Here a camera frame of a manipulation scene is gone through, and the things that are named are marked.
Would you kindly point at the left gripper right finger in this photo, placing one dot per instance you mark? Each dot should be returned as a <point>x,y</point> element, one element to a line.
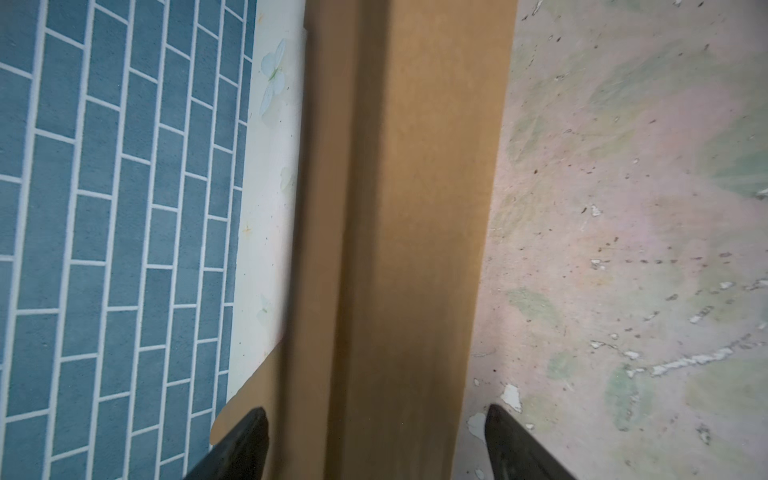
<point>515,454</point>

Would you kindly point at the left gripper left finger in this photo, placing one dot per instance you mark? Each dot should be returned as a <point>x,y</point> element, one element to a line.
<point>241,454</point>

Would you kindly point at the cardboard box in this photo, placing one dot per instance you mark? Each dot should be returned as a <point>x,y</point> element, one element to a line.
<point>402,113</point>

